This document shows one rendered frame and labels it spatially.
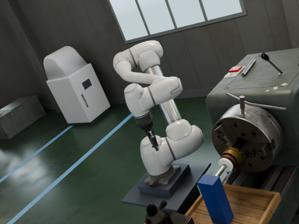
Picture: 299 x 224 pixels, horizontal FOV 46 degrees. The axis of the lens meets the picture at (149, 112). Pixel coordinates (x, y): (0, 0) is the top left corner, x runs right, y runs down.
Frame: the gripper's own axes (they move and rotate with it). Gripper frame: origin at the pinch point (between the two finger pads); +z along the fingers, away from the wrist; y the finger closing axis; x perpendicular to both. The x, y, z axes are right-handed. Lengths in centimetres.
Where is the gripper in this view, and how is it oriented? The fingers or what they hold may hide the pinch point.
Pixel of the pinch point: (156, 149)
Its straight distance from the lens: 192.9
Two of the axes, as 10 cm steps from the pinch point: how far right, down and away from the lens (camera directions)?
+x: 8.9, -4.4, 1.3
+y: 3.3, 4.2, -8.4
